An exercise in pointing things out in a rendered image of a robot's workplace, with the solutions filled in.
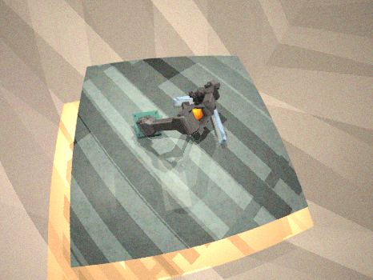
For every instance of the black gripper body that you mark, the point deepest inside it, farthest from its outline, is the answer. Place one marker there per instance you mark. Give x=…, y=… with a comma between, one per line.
x=197, y=102

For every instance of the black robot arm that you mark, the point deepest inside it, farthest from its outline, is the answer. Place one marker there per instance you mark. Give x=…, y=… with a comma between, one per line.
x=185, y=121

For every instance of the clear l-shaped low wall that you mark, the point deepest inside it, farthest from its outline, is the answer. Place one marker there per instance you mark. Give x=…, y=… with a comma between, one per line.
x=179, y=103

